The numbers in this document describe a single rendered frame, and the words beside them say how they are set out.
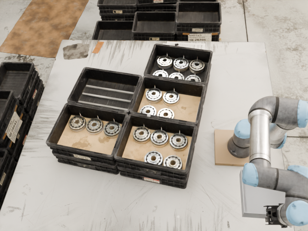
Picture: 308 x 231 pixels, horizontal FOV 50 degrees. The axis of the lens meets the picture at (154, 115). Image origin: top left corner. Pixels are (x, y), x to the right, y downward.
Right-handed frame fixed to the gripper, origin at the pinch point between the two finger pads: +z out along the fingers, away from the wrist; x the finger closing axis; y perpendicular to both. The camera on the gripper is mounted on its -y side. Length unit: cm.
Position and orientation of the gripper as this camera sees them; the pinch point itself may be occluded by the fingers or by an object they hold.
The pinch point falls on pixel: (276, 216)
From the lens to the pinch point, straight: 150.6
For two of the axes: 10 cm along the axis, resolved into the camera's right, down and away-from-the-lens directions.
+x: 0.0, 9.5, -3.2
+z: 0.6, 3.2, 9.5
